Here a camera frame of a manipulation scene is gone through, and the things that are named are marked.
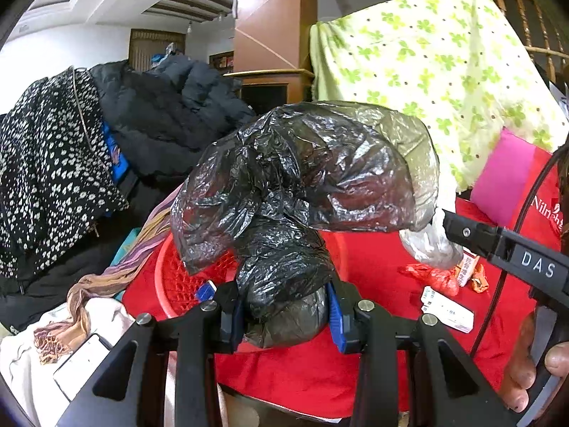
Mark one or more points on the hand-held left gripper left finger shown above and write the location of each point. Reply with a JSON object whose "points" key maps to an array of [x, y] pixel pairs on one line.
{"points": [[235, 324]]}

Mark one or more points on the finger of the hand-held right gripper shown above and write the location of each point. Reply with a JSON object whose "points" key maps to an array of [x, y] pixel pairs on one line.
{"points": [[471, 233]]}

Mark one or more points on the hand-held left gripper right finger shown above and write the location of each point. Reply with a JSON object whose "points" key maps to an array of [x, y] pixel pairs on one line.
{"points": [[338, 324]]}

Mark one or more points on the orange white medicine box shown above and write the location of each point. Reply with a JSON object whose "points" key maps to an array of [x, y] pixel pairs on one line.
{"points": [[470, 269]]}

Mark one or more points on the white plastic bag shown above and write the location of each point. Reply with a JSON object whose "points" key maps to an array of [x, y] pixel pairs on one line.
{"points": [[429, 244]]}

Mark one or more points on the red plastic bag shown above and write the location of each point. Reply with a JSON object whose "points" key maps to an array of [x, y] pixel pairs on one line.
{"points": [[433, 278]]}

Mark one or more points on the red mesh plastic basket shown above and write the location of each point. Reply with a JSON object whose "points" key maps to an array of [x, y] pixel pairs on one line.
{"points": [[186, 280]]}

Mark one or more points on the white paper box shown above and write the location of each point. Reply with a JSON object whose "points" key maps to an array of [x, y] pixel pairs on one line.
{"points": [[449, 311]]}

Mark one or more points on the black plastic bag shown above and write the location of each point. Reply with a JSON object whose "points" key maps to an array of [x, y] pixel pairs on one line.
{"points": [[289, 173]]}

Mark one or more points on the person's right hand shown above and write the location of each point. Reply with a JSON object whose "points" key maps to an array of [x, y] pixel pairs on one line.
{"points": [[518, 373]]}

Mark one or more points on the red fleece blanket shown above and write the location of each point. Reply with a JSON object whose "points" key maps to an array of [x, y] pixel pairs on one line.
{"points": [[391, 351]]}

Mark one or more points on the red and pink gift bag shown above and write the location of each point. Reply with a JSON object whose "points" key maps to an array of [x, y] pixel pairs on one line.
{"points": [[502, 178]]}

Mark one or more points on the striped scarf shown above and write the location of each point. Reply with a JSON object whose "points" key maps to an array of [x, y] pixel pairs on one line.
{"points": [[129, 271]]}

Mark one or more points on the white smartphone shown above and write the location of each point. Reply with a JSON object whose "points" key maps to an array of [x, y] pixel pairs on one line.
{"points": [[82, 367]]}

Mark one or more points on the green clover print quilt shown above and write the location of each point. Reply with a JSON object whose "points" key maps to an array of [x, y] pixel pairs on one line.
{"points": [[422, 53]]}

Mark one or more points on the blue printed garment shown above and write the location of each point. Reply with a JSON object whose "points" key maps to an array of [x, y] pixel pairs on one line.
{"points": [[116, 160]]}

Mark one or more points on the white cloth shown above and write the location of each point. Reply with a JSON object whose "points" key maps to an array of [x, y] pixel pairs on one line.
{"points": [[26, 364]]}

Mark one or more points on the wooden stair railing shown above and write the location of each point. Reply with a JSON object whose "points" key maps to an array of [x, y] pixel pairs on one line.
{"points": [[538, 31]]}

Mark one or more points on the black puffer jacket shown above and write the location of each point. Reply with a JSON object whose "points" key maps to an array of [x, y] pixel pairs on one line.
{"points": [[169, 111]]}

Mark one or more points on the black white floral garment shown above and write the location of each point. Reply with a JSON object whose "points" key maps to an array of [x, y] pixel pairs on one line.
{"points": [[44, 164]]}

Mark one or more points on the brown wooden screen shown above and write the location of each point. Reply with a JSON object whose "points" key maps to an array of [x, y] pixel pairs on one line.
{"points": [[142, 46]]}

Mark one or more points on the wooden pillar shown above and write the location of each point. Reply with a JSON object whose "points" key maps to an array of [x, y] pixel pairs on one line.
{"points": [[271, 18]]}

